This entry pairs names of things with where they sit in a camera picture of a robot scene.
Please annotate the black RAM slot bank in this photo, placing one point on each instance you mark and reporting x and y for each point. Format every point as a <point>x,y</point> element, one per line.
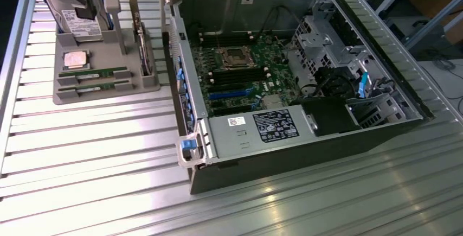
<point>239,75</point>
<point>225,40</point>

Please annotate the green RAM stick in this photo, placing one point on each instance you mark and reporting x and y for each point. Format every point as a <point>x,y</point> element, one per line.
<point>105,86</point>
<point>105,73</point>

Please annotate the black expansion slot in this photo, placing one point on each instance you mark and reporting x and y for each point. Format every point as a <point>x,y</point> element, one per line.
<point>231,108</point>

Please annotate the blue expansion slot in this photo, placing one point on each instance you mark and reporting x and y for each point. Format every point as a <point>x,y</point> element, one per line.
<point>229,94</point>

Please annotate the gray power supply unit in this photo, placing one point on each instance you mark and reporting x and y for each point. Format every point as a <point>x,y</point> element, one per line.
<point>231,135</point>

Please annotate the silver chipset heatsink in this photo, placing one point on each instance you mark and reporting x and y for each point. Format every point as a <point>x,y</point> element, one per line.
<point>274,102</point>

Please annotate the CPU socket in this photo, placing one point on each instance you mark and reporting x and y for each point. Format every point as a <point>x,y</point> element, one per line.
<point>234,57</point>

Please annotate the blue case latch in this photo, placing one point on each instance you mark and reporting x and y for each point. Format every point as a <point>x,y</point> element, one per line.
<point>187,144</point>

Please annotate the green motherboard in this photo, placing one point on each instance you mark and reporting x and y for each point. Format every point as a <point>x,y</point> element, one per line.
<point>270,57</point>

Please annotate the black PC case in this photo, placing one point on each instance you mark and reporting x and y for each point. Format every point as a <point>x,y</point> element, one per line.
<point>290,154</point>

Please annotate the black plastic shroud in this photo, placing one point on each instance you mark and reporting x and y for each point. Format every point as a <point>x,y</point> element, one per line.
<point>327,116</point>

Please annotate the graphics card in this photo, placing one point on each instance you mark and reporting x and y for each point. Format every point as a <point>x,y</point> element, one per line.
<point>145,48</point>

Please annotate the metal disk bay cage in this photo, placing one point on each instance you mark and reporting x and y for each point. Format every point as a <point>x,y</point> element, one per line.
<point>318,46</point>

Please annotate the gray parts rack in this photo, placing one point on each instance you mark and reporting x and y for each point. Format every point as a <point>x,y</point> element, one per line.
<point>94,95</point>

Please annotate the silver CPU chip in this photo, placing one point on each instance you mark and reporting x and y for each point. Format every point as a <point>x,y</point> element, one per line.
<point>76,59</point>

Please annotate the hard disk with white label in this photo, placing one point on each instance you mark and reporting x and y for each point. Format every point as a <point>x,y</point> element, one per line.
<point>84,27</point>

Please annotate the aluminium frame post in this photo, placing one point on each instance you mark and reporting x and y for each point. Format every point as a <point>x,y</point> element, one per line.
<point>430,16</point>

